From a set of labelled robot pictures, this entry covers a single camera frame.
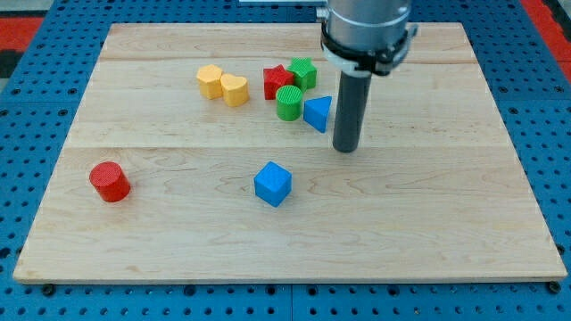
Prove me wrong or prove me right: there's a blue cube block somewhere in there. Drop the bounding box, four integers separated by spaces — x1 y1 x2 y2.
254 161 293 207

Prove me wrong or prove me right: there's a red cylinder block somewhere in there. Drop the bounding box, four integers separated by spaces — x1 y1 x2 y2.
89 161 130 202

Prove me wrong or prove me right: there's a red star block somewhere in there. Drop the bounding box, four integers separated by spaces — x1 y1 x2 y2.
262 64 294 100

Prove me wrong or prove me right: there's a yellow heart block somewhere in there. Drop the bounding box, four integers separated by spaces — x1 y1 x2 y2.
220 73 250 107

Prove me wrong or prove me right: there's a green cylinder block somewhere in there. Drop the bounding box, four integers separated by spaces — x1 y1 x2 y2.
276 85 302 121

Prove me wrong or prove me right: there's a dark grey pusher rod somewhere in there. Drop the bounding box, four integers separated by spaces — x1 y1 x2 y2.
333 72 371 153

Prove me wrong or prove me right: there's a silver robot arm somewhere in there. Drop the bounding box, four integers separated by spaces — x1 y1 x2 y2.
317 0 418 78

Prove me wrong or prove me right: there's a blue triangle block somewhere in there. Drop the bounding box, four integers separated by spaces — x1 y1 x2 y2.
303 96 332 134

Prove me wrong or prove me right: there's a green star block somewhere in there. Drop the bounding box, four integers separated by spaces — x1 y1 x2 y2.
286 57 318 93

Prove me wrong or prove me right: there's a yellow hexagon block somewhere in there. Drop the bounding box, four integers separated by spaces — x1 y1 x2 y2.
196 64 223 99

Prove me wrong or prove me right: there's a light wooden board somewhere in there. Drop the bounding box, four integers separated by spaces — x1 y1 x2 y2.
13 23 567 284

